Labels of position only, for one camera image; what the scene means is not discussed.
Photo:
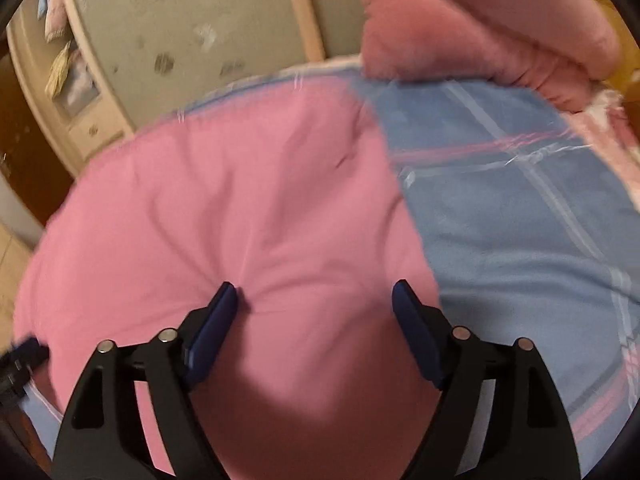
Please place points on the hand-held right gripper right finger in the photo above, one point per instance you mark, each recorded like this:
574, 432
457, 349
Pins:
415, 335

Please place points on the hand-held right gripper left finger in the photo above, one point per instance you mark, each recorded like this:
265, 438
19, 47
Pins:
212, 335

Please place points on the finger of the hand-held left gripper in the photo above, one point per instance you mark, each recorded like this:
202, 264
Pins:
31, 350
12, 385

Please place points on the pink and cream padded jacket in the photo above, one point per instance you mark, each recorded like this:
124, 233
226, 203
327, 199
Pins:
250, 200

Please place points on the pink and blue folded clothes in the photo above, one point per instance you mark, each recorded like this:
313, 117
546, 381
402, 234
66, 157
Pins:
54, 5

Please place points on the blue plaid bed sheet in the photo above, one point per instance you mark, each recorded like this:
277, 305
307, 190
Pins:
500, 210

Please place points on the brown wooden door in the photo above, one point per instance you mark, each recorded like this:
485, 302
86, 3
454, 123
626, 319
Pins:
30, 150

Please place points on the white folded garment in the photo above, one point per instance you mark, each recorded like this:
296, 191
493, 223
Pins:
80, 87

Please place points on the yellow folded garment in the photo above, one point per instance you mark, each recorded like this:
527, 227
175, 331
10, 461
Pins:
59, 72

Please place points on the cream wardrobe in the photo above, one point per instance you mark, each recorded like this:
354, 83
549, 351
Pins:
175, 20

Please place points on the pink fluffy blanket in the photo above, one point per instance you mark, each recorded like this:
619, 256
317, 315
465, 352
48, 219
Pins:
475, 15

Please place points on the yellow wooden furniture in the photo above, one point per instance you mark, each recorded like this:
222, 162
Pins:
625, 50

